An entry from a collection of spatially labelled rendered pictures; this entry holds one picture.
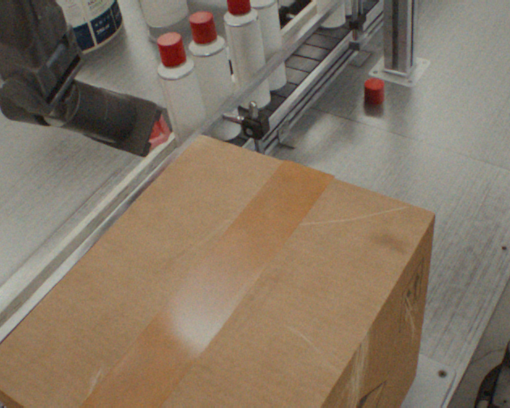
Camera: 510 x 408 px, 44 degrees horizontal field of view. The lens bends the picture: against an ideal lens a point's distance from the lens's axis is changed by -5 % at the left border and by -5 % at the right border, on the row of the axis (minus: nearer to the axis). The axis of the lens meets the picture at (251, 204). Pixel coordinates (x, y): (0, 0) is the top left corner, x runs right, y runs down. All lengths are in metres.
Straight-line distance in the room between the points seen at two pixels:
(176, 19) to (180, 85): 0.39
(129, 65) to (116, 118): 0.47
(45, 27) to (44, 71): 0.05
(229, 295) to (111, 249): 0.11
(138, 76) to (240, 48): 0.27
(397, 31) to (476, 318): 0.53
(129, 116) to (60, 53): 0.14
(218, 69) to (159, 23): 0.35
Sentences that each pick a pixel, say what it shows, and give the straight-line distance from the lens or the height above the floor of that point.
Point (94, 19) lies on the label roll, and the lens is 1.30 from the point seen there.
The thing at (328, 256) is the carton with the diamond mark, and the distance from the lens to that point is 0.51.
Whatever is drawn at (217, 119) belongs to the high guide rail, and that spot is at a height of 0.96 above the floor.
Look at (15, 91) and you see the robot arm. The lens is 0.69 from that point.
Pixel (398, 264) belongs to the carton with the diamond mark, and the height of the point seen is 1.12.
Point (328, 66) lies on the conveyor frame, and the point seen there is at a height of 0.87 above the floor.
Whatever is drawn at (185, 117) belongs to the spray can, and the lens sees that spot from 0.91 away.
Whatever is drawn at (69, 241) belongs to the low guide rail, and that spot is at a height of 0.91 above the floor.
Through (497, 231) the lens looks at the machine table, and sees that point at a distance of 0.93.
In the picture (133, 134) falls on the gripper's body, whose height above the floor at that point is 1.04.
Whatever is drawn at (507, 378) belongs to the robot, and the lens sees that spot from 1.44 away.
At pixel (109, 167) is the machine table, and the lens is 1.09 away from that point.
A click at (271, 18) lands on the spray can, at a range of 1.01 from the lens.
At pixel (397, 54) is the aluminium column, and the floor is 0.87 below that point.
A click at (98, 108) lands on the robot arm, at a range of 0.74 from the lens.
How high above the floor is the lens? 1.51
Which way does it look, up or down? 45 degrees down
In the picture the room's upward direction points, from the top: 11 degrees counter-clockwise
